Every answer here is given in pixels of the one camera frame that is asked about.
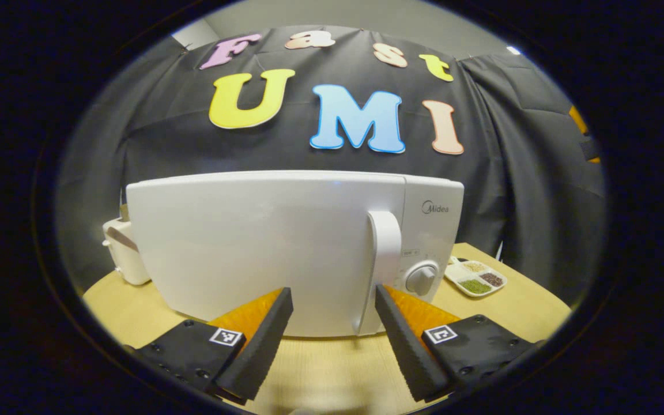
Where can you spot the white microwave oven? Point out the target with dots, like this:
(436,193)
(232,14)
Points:
(251,242)

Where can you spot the black backdrop cloth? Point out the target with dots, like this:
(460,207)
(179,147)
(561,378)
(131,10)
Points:
(510,173)

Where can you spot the brown wooden spoon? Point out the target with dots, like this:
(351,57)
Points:
(121,239)

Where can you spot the small ceiling light panel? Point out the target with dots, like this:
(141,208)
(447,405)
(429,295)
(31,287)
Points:
(513,50)

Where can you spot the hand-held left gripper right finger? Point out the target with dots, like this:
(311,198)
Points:
(407,351)

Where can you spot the white divided dish with beans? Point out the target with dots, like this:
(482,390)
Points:
(476,276)

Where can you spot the white toaster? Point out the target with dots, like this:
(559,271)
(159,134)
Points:
(124,265)

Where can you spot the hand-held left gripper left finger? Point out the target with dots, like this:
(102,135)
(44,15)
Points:
(260,346)

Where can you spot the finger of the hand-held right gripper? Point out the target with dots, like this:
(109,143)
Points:
(588,148)

